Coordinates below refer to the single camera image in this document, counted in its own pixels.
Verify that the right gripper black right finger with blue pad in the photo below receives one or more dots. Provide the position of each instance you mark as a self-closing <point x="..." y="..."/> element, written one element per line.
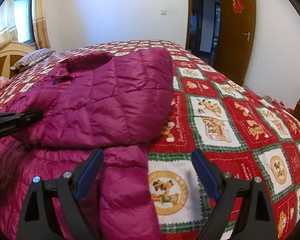
<point x="255" y="220"/>

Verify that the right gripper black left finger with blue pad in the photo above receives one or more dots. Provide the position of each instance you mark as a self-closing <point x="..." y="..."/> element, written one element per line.
<point x="38" y="218"/>

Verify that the magenta quilted down jacket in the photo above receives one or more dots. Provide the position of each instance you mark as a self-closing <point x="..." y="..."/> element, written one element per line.
<point x="97" y="100"/>

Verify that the beige wooden headboard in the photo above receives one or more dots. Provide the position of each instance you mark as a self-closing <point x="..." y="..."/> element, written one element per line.
<point x="9" y="55"/>

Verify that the striped grey pillow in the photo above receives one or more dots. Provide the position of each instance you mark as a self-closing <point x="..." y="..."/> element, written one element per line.
<point x="31" y="59"/>

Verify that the red green patchwork bedspread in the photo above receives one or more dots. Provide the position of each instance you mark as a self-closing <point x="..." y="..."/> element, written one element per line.
<point x="239" y="131"/>

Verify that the sheer white lace curtain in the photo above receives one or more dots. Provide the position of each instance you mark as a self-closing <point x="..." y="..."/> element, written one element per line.
<point x="8" y="30"/>

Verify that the beige patterned curtain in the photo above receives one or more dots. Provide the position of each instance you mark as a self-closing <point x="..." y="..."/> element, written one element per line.
<point x="39" y="24"/>

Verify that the brown wooden door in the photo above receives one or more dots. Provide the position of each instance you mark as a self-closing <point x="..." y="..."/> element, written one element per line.
<point x="233" y="51"/>

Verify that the red double happiness sticker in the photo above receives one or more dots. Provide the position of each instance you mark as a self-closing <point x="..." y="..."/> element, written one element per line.
<point x="237" y="6"/>

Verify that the window with dark frame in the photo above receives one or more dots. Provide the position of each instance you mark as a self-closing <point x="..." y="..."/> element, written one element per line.
<point x="23" y="21"/>

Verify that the silver door handle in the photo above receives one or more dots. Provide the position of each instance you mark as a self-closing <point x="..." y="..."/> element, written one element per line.
<point x="247" y="35"/>

